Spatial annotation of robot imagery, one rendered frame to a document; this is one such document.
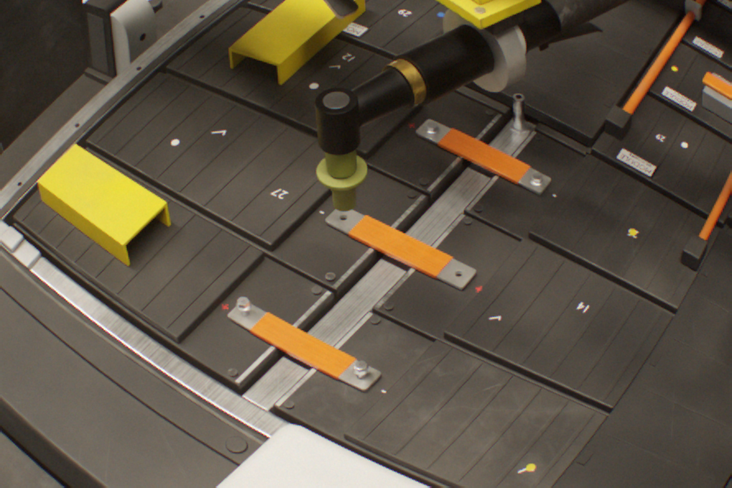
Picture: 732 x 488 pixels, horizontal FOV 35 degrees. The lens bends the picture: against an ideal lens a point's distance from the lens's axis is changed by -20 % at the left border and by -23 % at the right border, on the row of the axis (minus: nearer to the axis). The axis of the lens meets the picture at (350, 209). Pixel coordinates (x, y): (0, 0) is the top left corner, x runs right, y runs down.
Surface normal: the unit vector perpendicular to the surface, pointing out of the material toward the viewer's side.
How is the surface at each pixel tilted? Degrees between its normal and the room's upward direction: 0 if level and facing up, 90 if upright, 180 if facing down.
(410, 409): 0
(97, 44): 90
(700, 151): 0
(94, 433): 0
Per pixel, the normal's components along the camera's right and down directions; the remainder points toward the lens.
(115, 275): -0.06, -0.71
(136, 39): 0.80, 0.39
